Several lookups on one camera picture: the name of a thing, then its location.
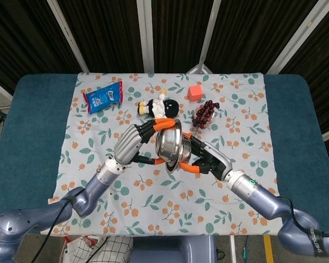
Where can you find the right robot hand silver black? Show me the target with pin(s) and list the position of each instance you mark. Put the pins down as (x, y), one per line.
(216, 161)

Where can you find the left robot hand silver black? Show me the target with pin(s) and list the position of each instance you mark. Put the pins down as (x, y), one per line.
(127, 145)

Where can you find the metal bowl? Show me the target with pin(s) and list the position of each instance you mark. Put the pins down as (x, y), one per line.
(187, 150)
(167, 145)

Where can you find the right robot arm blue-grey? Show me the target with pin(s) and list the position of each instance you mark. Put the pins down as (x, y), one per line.
(252, 191)

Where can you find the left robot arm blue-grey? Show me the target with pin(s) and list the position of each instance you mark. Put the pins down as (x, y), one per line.
(98, 183)

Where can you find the dark red grape bunch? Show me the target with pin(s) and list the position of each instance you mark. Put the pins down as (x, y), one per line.
(204, 112)

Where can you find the blue snack bag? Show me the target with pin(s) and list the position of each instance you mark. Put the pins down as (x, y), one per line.
(104, 97)

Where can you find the black white plush doll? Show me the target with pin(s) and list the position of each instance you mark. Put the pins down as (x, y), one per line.
(167, 108)

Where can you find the floral print tablecloth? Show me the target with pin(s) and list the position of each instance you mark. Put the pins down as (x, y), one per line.
(71, 170)

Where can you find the orange cube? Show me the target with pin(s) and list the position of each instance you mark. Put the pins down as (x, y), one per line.
(195, 93)

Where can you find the grey table leg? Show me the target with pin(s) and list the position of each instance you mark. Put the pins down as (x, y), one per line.
(232, 249)

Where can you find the teal table cover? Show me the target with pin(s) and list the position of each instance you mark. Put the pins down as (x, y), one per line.
(38, 115)

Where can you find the grey tripod stand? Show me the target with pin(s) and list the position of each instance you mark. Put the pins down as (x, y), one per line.
(200, 67)

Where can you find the blue-grey robot torso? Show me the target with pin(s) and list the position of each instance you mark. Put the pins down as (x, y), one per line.
(175, 249)

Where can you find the white black checked bag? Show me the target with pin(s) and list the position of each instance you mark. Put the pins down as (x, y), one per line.
(115, 249)

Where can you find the white red plastic bag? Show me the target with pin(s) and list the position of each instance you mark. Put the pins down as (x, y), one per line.
(79, 242)

